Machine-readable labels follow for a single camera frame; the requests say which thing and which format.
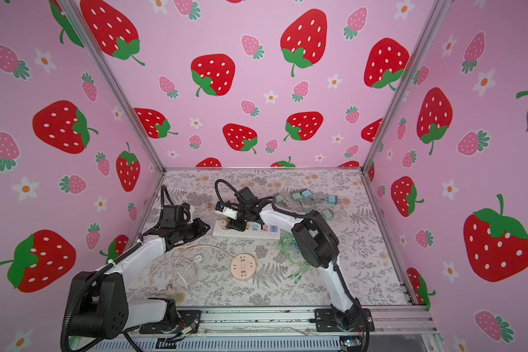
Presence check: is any pink round socket cord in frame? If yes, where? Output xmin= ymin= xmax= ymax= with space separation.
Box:
xmin=148 ymin=254 xmax=203 ymax=296

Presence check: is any aluminium frame corner post left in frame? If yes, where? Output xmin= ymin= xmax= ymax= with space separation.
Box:
xmin=59 ymin=0 xmax=165 ymax=175

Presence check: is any round pink power socket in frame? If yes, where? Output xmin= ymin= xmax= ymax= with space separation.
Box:
xmin=230 ymin=254 xmax=257 ymax=282

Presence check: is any aluminium frame corner post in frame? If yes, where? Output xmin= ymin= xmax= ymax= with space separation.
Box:
xmin=362 ymin=0 xmax=452 ymax=175
xmin=59 ymin=0 xmax=165 ymax=175

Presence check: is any white multicolour power strip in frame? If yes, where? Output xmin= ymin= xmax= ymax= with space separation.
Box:
xmin=213 ymin=219 xmax=281 ymax=241

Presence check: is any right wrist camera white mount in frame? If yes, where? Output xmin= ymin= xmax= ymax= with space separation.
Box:
xmin=215 ymin=202 xmax=238 ymax=220

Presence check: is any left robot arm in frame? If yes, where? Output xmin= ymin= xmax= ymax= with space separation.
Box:
xmin=60 ymin=186 xmax=211 ymax=351

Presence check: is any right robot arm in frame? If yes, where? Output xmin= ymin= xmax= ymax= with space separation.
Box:
xmin=214 ymin=179 xmax=371 ymax=335

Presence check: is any aluminium frame corner post right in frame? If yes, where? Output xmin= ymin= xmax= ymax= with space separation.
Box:
xmin=362 ymin=0 xmax=452 ymax=175

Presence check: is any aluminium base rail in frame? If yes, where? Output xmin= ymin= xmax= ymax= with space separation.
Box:
xmin=70 ymin=305 xmax=441 ymax=352

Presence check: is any white power strip cord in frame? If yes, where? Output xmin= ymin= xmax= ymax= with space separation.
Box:
xmin=148 ymin=243 xmax=234 ymax=293

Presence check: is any green tangled cable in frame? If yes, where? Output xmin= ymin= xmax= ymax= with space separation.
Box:
xmin=274 ymin=231 xmax=322 ymax=285

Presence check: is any teal charger plug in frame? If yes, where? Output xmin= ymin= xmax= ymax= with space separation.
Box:
xmin=325 ymin=194 xmax=338 ymax=205

